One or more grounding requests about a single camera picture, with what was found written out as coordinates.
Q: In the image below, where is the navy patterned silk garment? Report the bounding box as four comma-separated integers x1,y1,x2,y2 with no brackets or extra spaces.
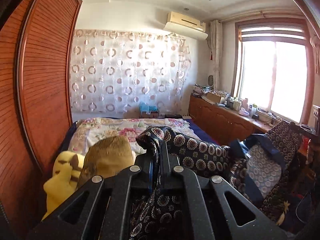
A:
129,121,302,239

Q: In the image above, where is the golden brown pillow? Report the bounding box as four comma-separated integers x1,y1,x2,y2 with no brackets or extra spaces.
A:
77,135,136,188

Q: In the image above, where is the yellow plush toy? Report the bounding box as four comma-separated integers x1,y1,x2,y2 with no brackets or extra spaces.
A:
42,151,85,220

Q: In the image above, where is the wood-framed window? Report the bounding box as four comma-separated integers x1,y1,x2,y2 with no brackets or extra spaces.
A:
232,17,314,124

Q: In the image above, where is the floral bed quilt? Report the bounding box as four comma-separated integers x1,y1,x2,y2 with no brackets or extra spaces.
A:
61,117,215,155

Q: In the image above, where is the long wooden low cabinet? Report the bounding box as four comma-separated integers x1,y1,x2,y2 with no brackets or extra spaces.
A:
188,96,271,145

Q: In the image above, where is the cardboard box on cabinet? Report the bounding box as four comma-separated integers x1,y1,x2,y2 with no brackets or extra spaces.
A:
203,92,225,104

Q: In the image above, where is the blue item on box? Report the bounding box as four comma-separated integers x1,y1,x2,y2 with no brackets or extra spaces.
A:
139,102,159,119

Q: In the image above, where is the white circle-patterned curtain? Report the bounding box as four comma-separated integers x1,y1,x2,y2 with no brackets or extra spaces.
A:
70,29,191,117

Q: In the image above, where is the wooden louvered wardrobe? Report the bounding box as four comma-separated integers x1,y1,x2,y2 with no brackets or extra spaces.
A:
1,0,82,239

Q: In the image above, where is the wall air conditioner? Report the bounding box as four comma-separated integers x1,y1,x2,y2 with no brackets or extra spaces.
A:
163,11,208,40

